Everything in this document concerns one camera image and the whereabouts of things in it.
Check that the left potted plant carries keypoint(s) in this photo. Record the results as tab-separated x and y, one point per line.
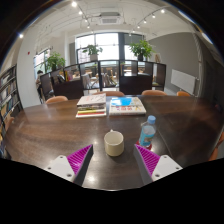
55	61

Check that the tall bookshelf with books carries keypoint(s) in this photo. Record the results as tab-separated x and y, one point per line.
10	103

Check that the white wall radiator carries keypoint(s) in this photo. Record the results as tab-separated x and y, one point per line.
183	81

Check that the orange chair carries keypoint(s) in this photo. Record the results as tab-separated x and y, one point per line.
154	93
110	93
215	151
8	123
56	99
182	93

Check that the seated person in background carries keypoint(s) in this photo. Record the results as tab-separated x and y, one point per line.
38	83

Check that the orange chair right side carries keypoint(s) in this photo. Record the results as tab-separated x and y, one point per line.
215	151

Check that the right stack of books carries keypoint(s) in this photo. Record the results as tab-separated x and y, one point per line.
126	106

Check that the orange chair far left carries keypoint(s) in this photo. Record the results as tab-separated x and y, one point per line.
56	99

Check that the orange chair centre left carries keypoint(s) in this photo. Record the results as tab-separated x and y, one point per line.
110	93

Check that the left stack of books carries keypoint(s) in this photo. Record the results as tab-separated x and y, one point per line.
91	106

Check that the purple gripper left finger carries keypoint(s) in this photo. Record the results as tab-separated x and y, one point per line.
73	167

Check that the middle potted plant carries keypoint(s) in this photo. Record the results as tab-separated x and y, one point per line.
93	51

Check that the orange chair left side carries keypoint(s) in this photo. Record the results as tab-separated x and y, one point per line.
8	123

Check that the orange chair far right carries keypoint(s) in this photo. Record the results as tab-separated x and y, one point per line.
182	93

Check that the clear plastic water bottle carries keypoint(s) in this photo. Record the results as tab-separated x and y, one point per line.
148	131

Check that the potted plant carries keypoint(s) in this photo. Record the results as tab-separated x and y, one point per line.
55	61
141	50
93	51

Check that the stack of books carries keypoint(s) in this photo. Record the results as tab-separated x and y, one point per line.
126	106
91	106

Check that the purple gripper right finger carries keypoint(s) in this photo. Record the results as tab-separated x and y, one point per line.
153	167

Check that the right potted plant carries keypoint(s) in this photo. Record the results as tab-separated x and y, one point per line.
141	50

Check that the black shelf divider unit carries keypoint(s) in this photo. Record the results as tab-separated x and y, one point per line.
131	77

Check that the orange chair centre right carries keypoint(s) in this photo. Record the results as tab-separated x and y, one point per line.
154	93

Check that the ceiling air conditioner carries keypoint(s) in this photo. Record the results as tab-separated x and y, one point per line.
109	17

